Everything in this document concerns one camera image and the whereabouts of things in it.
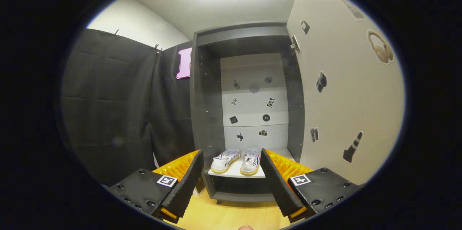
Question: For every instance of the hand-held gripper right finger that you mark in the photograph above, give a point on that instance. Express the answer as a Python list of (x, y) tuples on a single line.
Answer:
[(277, 183)]

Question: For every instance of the white canvas shoe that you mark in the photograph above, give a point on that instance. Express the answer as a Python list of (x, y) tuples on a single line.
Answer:
[(251, 163), (223, 161)]

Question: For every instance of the white paper sheet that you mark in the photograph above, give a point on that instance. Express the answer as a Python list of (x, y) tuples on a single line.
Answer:
[(155, 159)]

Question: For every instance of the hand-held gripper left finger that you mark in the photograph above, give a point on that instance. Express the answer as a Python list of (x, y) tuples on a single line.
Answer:
[(187, 183)]

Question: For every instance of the black backdrop cloth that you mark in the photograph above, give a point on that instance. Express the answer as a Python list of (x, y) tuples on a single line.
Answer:
[(108, 114)]

